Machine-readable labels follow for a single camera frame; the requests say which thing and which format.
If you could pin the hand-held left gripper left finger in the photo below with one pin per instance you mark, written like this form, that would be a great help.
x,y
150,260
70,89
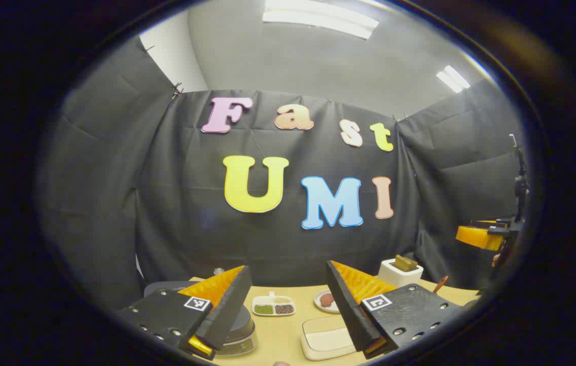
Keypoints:
x,y
229,310

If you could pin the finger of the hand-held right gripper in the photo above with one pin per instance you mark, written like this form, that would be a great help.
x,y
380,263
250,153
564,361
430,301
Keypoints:
x,y
478,236

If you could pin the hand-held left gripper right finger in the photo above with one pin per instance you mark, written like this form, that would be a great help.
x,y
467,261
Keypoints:
x,y
346,310

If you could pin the black silver rice cooker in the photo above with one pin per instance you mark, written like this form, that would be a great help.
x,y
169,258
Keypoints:
x,y
241,330

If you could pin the brown wooden spoon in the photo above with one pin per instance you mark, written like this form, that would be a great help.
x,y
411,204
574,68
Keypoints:
x,y
440,283

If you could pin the red meat piece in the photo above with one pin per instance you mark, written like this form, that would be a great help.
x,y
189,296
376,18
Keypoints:
x,y
326,300

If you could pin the white round plate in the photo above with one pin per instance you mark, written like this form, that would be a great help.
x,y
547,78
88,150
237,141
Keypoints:
x,y
318,305

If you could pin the cream rectangular container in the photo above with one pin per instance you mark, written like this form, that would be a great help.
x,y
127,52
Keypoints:
x,y
326,338

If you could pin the white divided bean dish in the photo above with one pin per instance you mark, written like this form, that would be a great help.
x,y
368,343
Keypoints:
x,y
273,306

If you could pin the white toaster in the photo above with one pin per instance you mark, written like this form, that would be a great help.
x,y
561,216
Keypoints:
x,y
394,274

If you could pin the brown bread slice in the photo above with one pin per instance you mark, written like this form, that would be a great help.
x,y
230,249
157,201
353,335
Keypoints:
x,y
406,262

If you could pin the black backdrop cloth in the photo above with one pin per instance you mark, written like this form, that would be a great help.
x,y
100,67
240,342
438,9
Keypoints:
x,y
278,239

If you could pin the small ceiling light panel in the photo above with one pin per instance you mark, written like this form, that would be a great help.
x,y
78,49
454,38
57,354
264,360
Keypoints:
x,y
453,79

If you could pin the long ceiling light panel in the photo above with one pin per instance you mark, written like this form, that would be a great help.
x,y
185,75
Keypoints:
x,y
318,18

